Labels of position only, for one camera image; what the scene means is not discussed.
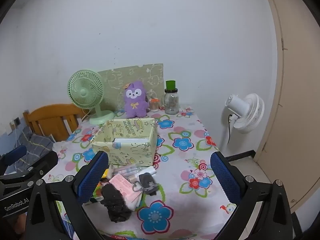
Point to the pink rectangular box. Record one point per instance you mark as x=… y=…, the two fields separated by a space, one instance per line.
x=122 y=182

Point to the wooden bed headboard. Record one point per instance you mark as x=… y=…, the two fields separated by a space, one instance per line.
x=50 y=115

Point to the grey plaid cushion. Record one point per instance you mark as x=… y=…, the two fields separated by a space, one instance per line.
x=37 y=145

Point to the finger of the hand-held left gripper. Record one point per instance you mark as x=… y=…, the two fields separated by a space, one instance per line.
x=47 y=160
x=15 y=153

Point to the yellow patterned storage box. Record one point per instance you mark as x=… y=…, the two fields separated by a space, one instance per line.
x=130 y=152

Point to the beige door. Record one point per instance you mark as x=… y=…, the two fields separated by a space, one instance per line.
x=295 y=105

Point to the white fluffy cloth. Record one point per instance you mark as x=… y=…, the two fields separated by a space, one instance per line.
x=150 y=171

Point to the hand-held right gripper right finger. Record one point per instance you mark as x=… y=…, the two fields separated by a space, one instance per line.
x=225 y=180

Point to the black metal frame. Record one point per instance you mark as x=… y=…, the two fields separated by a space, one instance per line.
x=240 y=156

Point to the small jar with orange lid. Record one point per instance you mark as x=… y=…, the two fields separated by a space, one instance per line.
x=154 y=106

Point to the white standing fan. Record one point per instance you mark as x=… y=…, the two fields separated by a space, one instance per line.
x=250 y=115

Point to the green desk fan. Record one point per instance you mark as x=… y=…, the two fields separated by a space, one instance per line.
x=86 y=92

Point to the green patterned cardboard sheet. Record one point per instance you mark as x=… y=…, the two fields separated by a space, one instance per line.
x=117 y=80

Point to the purple plush toy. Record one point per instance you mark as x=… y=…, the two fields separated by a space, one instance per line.
x=135 y=105

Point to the black fuzzy cloth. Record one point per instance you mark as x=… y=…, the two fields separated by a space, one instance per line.
x=115 y=202

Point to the glass jar with green lid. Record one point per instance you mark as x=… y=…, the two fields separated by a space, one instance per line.
x=172 y=102

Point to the floral tablecloth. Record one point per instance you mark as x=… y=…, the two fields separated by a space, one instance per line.
x=185 y=170

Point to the clear plastic zip bag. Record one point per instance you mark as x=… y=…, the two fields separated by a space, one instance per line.
x=127 y=171

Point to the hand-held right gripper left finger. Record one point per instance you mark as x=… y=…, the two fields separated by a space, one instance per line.
x=94 y=177

